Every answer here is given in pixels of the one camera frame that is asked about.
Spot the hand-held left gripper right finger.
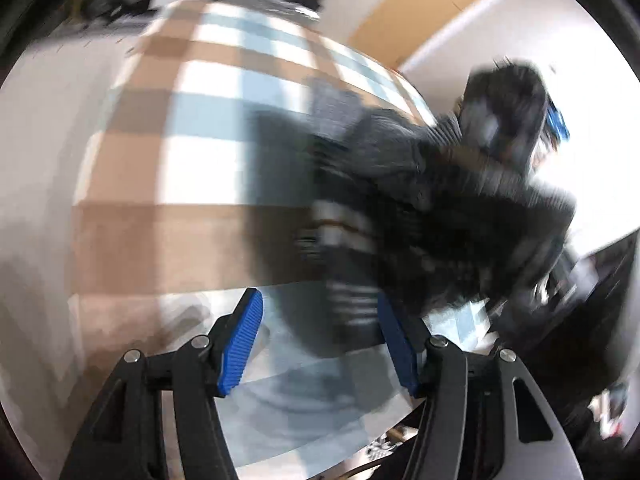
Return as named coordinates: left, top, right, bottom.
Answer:
left=376, top=292, right=586, bottom=480

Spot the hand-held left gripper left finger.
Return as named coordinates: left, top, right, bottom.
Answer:
left=59, top=287, right=265, bottom=480

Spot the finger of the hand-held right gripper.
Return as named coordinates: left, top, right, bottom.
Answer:
left=544, top=95, right=572, bottom=142

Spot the plaid fleece jacket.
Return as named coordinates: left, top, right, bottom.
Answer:
left=295, top=75, right=578, bottom=356

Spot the pile of clothes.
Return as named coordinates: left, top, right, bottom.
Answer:
left=492, top=232, right=640, bottom=456

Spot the wooden door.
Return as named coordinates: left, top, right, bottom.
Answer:
left=350, top=0, right=531, bottom=68

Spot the white hard suitcase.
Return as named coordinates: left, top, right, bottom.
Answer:
left=325, top=0, right=401, bottom=51

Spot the checkered blanket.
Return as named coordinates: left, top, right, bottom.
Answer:
left=70, top=0, right=496, bottom=480

